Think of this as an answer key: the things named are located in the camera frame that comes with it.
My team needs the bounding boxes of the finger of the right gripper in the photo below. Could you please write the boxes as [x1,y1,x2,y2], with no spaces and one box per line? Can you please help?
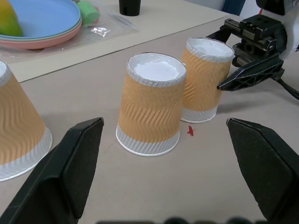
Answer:
[205,25,234,46]
[216,57,285,93]

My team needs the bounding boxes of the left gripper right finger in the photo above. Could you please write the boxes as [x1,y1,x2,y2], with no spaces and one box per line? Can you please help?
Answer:
[226,118,299,224]

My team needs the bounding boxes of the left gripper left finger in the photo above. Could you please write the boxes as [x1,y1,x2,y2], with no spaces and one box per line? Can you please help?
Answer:
[0,117,105,224]

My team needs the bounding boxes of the orange ribbed paper cup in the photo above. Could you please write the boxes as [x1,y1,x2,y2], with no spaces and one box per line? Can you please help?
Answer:
[179,37,235,124]
[116,53,187,157]
[0,60,53,182]

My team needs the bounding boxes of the beige table mat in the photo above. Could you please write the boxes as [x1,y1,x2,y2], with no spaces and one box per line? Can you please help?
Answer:
[9,0,241,84]

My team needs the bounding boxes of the black cylindrical object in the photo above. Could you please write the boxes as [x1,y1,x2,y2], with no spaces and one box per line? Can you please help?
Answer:
[118,0,142,17]

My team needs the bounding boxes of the clear plastic bag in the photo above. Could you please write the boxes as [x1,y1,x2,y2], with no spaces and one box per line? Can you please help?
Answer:
[0,6,139,62]

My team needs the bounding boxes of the pink plastic plate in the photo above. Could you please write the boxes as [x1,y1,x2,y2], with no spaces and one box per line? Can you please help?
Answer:
[0,21,83,50]

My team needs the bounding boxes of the green plastic cylinder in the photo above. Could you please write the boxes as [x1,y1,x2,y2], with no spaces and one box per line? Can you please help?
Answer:
[76,0,101,25]

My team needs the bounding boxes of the green plastic plate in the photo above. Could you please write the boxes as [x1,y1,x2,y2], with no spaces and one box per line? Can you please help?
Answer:
[0,16,82,43]

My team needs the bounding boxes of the blue plastic plate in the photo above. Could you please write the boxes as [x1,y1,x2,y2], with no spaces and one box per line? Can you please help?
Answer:
[0,0,81,39]

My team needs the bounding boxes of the yellow-green mango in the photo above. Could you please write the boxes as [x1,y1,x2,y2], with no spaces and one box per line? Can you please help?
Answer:
[0,0,24,37]

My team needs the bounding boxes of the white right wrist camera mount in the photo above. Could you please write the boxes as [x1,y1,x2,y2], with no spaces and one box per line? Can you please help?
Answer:
[239,0,299,59]

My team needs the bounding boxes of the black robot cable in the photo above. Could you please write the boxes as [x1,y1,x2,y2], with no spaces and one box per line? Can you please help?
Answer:
[271,74,299,100]

